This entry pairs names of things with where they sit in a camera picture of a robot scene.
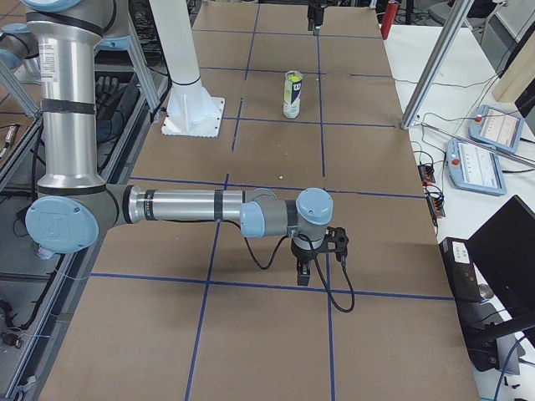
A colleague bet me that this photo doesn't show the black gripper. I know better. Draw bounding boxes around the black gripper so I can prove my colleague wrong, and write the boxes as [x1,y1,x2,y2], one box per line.
[291,236,326,287]

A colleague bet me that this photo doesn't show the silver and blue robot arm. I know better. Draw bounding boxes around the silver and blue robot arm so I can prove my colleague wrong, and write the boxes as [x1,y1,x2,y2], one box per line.
[1,1,311,288]

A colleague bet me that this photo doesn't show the clear tennis ball can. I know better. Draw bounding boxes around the clear tennis ball can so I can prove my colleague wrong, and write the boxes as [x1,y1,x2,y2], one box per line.
[283,70,303,119]

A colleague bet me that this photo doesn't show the orange black connector module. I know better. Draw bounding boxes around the orange black connector module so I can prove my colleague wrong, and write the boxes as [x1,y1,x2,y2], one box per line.
[418,164,436,185]

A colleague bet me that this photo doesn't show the black laptop computer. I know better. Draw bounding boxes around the black laptop computer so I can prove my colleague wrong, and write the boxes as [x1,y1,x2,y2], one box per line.
[440,195,534,374]

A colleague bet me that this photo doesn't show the near teach pendant tablet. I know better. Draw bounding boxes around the near teach pendant tablet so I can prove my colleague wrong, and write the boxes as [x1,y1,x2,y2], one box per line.
[446,139,507,196]

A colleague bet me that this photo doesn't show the teach pendant tablet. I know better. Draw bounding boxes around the teach pendant tablet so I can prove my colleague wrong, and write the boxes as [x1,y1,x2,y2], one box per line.
[469,104,525,154]
[446,139,507,196]

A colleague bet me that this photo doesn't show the far teach pendant tablet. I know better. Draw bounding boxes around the far teach pendant tablet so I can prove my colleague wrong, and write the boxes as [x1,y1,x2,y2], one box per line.
[469,104,525,154]

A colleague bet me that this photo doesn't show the red cylinder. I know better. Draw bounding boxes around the red cylinder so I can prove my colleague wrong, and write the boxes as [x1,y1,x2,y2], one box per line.
[380,0,399,40]

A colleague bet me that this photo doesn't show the silver stick with green handle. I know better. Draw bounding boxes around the silver stick with green handle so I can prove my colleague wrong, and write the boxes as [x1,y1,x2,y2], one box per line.
[410,121,535,168]

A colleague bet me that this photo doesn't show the white pedestal column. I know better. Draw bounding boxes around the white pedestal column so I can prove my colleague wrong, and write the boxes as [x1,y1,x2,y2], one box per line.
[150,1,225,138]

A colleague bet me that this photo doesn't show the aluminium frame post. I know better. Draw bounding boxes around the aluminium frame post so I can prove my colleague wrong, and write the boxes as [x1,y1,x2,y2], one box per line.
[400,0,474,129]

